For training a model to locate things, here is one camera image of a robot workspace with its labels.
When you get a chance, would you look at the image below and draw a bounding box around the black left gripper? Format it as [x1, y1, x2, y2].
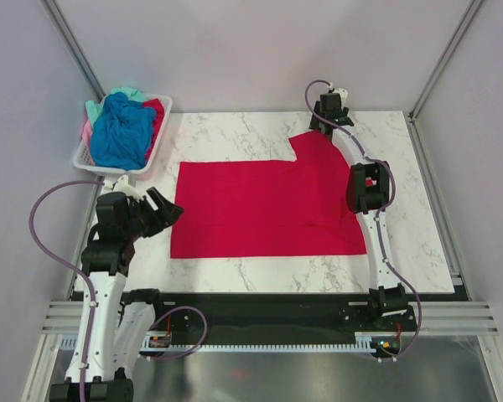
[122, 187, 183, 241]

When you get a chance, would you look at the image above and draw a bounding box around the white plastic laundry basket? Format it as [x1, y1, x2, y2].
[72, 93, 173, 181]

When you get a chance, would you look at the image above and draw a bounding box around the red t shirt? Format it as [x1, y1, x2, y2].
[143, 98, 165, 136]
[170, 131, 366, 259]

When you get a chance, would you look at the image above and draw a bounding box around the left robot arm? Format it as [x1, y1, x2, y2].
[49, 186, 184, 401]

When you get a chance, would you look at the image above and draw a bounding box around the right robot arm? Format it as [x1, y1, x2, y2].
[310, 88, 408, 330]

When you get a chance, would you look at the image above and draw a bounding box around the blue t shirt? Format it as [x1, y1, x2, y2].
[90, 92, 155, 171]

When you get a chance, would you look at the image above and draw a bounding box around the pink t shirt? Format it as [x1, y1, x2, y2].
[81, 120, 93, 148]

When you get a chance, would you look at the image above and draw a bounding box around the teal t shirt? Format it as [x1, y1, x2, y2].
[85, 85, 146, 125]

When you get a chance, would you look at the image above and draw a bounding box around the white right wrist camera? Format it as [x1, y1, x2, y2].
[328, 86, 349, 99]

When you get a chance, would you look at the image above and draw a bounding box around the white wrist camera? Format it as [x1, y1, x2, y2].
[328, 86, 349, 99]
[109, 175, 155, 209]

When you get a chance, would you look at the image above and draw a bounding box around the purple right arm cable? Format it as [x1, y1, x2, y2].
[304, 79, 423, 336]

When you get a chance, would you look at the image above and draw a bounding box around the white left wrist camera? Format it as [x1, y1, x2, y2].
[109, 175, 155, 209]

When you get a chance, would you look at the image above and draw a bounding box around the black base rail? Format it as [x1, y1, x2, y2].
[121, 289, 416, 344]

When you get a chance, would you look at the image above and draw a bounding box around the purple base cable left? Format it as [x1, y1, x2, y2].
[140, 305, 209, 363]

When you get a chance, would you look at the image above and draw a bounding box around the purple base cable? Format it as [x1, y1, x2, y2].
[140, 305, 209, 363]
[366, 324, 423, 363]

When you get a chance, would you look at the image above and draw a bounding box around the right aluminium frame post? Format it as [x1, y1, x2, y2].
[407, 0, 486, 124]

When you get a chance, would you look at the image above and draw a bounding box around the aluminium frame post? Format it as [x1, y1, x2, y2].
[407, 0, 486, 124]
[41, 0, 105, 101]

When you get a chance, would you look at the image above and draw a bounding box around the left aluminium frame post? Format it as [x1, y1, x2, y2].
[41, 0, 105, 101]

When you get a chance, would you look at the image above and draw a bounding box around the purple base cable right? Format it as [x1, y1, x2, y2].
[366, 324, 423, 363]

